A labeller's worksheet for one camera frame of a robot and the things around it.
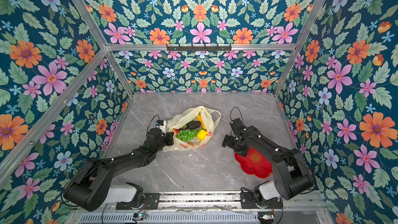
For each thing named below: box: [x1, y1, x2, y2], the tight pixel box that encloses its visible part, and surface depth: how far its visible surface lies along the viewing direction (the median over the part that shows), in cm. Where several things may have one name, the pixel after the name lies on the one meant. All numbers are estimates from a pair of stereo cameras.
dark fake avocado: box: [187, 120, 202, 130], surface depth 99 cm
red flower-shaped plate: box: [234, 147, 274, 179], surface depth 86 cm
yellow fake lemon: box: [196, 129, 208, 142], surface depth 93 cm
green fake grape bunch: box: [175, 128, 201, 142], surface depth 95 cm
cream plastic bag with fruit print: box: [162, 105, 222, 152], surface depth 95 cm
